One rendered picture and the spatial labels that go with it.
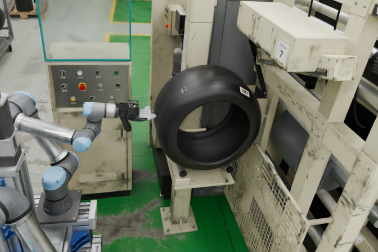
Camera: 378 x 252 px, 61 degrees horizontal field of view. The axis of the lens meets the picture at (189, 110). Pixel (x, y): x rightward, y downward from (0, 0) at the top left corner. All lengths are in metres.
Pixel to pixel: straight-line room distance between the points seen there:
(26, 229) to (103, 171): 1.54
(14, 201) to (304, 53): 1.16
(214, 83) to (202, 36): 0.37
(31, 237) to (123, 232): 1.51
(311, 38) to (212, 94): 0.52
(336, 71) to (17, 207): 1.22
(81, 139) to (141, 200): 1.47
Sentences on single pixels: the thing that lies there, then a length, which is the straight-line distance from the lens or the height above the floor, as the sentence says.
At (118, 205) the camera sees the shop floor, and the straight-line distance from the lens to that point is 2.91.
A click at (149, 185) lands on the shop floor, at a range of 3.06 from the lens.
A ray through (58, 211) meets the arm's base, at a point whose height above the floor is 0.75.
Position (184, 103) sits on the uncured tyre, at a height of 1.37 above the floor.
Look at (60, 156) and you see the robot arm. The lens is 1.89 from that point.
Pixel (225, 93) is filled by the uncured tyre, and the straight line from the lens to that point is 1.59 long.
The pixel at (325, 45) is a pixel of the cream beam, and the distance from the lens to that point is 1.41.
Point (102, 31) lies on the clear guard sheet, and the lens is 2.18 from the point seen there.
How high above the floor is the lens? 2.14
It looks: 31 degrees down
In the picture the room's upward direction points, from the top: 6 degrees clockwise
